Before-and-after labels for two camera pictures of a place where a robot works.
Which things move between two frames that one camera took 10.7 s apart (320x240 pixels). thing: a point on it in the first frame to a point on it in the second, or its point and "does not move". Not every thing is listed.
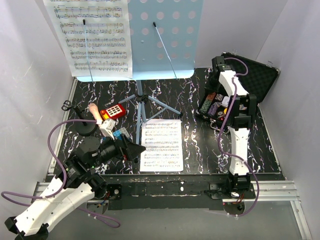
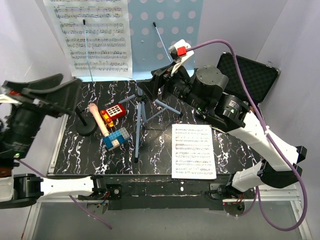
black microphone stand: (83, 129) does not move
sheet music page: (162, 139) to (192, 154)
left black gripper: (130, 150) to (66, 96)
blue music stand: (166, 43) does not move
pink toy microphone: (93, 108) does not move
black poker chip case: (256, 78) does not move
